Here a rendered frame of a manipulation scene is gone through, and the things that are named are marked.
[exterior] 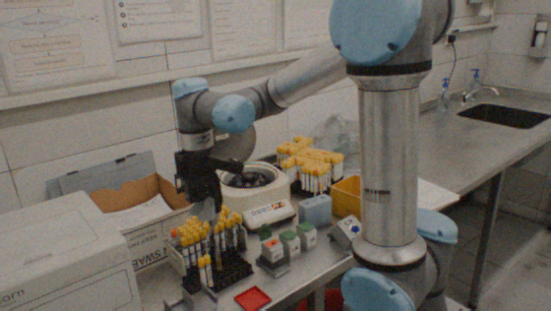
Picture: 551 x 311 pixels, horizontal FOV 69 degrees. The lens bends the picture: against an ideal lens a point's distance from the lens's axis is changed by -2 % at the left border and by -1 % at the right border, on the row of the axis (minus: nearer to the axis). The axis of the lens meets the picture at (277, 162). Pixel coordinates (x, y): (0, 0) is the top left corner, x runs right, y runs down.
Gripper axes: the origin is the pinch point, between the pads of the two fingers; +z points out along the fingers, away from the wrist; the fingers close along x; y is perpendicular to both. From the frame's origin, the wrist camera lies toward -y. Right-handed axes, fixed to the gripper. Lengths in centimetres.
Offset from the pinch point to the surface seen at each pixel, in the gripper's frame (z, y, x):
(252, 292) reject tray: 17.7, -2.8, 10.5
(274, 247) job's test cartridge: 10.6, -13.0, 7.0
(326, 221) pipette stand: 15.5, -38.2, 1.9
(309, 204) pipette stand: 7.8, -32.7, 0.1
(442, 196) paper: 16, -81, 17
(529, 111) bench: 18, -218, -4
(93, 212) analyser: -12.1, 26.3, -1.4
